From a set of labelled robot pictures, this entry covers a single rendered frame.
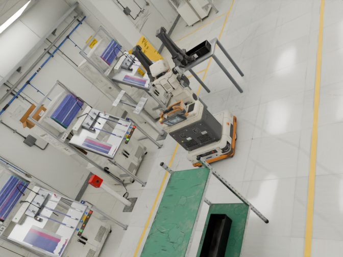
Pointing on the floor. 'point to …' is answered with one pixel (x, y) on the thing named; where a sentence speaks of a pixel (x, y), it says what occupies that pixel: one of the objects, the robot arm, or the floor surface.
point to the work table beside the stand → (217, 63)
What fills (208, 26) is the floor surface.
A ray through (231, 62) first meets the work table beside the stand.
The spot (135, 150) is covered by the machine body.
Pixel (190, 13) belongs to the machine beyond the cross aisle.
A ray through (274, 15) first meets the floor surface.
